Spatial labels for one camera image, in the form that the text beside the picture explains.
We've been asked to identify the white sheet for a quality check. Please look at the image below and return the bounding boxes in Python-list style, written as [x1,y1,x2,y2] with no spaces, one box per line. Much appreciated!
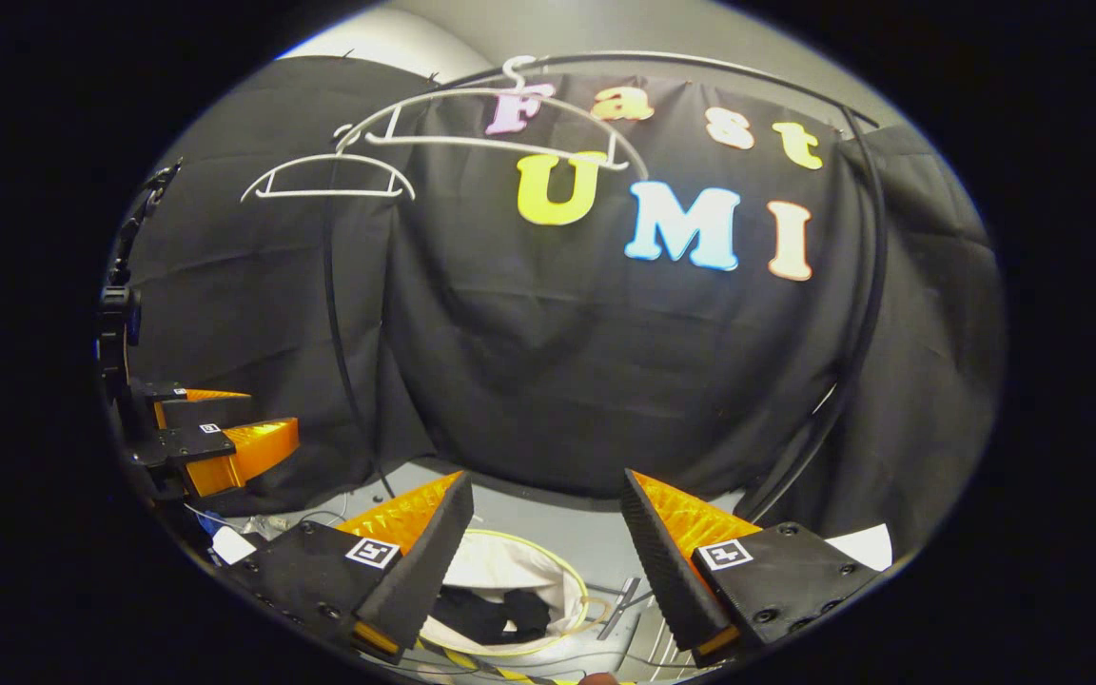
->
[824,523,893,572]

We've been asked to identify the black jacket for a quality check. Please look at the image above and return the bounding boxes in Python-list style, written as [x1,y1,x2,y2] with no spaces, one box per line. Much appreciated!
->
[434,587,554,646]

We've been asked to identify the white plastic clothes hanger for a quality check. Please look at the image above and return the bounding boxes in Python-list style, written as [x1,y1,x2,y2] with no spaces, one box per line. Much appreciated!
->
[241,152,416,203]
[334,54,652,179]

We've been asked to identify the small white box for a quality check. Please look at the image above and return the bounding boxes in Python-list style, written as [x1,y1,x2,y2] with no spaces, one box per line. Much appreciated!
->
[210,526,257,567]

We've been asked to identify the black backdrop cloth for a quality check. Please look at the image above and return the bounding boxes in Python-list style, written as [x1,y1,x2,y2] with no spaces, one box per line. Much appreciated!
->
[115,57,1006,572]

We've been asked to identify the yellow black striped tape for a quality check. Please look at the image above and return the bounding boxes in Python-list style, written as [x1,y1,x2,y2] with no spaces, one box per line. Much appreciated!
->
[443,650,587,685]

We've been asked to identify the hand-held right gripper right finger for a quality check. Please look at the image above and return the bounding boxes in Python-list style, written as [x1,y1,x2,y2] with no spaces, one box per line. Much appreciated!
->
[619,468,882,667]

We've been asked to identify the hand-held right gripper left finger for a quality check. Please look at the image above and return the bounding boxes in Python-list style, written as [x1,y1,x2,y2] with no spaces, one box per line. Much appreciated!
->
[225,471,475,665]

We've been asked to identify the white laundry hamper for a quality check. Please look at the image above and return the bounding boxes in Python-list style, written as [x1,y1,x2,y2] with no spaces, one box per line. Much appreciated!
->
[415,528,592,657]

